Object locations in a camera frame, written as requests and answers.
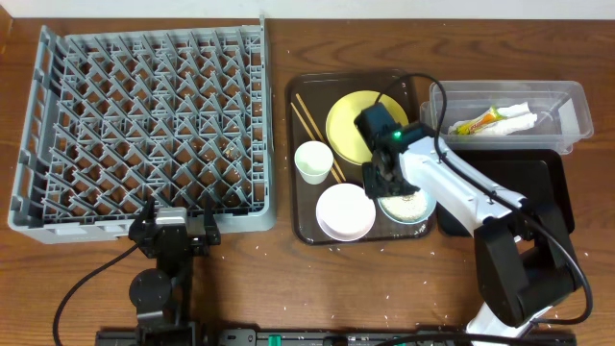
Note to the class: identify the green orange snack wrapper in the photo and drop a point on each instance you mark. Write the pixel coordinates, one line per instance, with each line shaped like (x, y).
(470, 127)

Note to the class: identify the light blue bowl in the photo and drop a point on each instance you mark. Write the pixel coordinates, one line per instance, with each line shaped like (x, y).
(425, 216)

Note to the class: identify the pink white bowl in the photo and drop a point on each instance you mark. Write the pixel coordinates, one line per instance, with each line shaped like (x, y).
(345, 213)

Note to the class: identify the grey plastic dishwasher rack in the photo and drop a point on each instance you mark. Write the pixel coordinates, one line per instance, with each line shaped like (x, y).
(114, 118)

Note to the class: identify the right wooden chopstick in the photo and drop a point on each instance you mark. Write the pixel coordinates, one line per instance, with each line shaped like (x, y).
(337, 171)

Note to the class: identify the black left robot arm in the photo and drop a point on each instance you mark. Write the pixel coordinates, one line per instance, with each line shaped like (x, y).
(162, 294)

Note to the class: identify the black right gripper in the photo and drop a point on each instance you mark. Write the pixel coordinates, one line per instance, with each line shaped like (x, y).
(373, 190)

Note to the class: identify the left wooden chopstick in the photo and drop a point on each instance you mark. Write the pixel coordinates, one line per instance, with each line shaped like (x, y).
(312, 137)

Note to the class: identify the rice food scraps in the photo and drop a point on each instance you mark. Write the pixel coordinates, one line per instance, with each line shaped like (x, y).
(405, 208)

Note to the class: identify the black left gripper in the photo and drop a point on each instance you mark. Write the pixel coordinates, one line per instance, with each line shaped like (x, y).
(193, 238)

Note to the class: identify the clear plastic waste bin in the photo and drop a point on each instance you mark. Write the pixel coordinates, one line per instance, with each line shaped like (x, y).
(559, 108)

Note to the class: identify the white paper cup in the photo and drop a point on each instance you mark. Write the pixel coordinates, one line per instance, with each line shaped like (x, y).
(314, 160)

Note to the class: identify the wooden chopstick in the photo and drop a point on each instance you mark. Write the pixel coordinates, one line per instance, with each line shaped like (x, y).
(337, 171)
(312, 137)

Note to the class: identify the white tissue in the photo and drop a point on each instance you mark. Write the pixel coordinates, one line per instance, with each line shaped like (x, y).
(517, 118)

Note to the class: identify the yellow plate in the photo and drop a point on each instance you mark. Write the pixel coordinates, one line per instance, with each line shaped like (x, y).
(342, 133)

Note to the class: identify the dark brown serving tray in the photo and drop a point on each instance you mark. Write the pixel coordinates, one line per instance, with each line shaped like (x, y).
(320, 91)

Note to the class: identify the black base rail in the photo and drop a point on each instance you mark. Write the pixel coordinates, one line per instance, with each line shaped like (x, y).
(245, 337)

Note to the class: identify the black waste tray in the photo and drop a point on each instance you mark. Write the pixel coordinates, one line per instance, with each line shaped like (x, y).
(536, 173)

